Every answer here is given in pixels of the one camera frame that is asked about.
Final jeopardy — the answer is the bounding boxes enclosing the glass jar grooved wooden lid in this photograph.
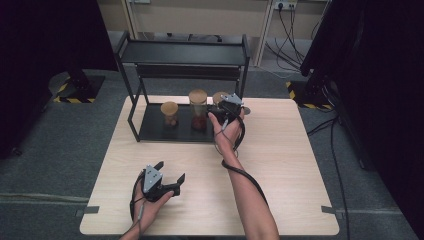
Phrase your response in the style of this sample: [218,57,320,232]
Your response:
[212,91,231,108]

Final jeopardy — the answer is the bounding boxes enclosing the person's left hand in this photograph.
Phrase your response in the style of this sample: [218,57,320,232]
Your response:
[131,169,175,230]

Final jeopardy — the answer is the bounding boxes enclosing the white wall power outlet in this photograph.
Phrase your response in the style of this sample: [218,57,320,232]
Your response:
[273,0,298,11]

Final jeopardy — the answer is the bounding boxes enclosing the tall glass jar wooden lid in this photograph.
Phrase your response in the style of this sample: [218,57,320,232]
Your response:
[188,88,208,131]

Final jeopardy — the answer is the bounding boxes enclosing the left hand-held gripper cable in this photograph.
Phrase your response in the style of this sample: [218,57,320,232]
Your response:
[128,173,148,238]

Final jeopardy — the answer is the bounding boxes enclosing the white metal post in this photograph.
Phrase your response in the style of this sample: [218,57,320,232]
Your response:
[254,0,278,68]
[120,0,138,40]

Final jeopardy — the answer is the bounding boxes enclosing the short glass jar wooden lid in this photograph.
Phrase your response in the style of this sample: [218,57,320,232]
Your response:
[160,101,180,128]

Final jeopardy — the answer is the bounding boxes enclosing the dark curtain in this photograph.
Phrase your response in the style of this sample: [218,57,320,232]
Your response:
[299,0,424,239]
[0,0,118,159]

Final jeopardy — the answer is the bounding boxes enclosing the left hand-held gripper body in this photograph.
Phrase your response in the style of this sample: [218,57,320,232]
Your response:
[139,163,183,202]

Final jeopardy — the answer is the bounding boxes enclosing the long black floor cable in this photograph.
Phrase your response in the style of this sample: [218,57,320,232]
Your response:
[306,113,352,240]

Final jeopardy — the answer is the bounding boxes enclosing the hand-held gripper cable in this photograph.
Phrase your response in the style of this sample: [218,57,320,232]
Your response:
[128,173,148,238]
[213,111,269,206]

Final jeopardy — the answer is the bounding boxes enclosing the person's right hand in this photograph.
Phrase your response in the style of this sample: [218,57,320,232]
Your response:
[208,109,246,156]

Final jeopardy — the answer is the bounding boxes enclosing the right hand-held gripper cable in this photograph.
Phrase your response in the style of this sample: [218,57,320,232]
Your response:
[213,111,269,206]

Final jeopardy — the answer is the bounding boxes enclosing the black metal shelf rack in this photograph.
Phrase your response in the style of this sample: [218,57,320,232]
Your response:
[114,30,252,146]

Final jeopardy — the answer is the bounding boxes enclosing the black yellow striped stand base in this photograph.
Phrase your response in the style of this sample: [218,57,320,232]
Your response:
[285,80,334,110]
[52,68,106,104]

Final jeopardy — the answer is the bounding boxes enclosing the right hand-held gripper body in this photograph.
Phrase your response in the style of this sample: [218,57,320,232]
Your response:
[216,93,245,125]

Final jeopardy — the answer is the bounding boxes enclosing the grey tape strip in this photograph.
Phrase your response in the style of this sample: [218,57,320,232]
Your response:
[75,205,100,218]
[320,205,344,219]

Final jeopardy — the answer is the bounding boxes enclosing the black wall cables bundle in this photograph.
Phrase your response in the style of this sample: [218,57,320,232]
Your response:
[264,6,321,73]

